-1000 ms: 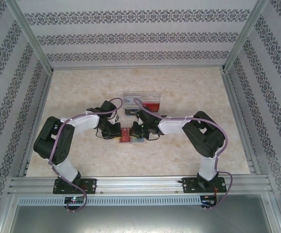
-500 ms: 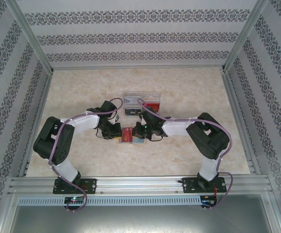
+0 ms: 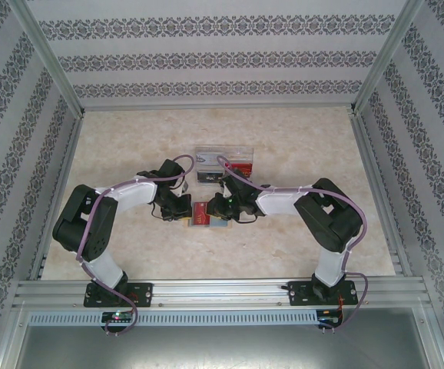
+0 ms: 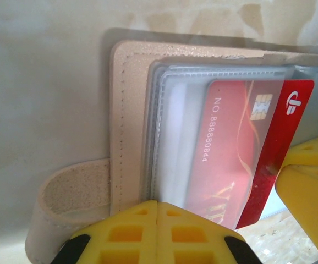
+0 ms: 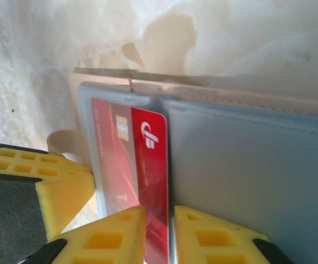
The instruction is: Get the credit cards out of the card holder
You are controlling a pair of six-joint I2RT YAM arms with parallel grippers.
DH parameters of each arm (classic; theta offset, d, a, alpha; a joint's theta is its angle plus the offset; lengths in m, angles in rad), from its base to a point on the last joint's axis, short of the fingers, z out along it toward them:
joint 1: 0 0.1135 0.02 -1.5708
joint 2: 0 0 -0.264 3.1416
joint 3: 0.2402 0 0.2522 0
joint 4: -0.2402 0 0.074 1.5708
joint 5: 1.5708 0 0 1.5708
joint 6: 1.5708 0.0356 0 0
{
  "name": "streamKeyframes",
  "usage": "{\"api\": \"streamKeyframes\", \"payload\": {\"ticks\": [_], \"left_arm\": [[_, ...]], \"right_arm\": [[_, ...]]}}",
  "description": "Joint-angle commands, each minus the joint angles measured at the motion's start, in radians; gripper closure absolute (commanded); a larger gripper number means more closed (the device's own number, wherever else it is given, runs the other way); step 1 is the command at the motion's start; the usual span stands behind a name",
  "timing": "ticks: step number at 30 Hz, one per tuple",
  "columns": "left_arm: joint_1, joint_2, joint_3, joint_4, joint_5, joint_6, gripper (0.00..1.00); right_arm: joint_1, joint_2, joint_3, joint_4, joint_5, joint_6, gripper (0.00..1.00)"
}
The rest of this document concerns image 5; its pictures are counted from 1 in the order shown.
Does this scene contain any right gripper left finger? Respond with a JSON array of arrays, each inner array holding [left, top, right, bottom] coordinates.
[[23, 205, 147, 264]]

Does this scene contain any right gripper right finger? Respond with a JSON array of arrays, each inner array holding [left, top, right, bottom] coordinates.
[[174, 205, 296, 264]]

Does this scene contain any beige leather card holder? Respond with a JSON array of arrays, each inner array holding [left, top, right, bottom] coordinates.
[[46, 67, 318, 264]]

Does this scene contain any red chip credit card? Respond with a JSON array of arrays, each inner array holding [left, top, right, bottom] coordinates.
[[90, 97, 174, 264]]

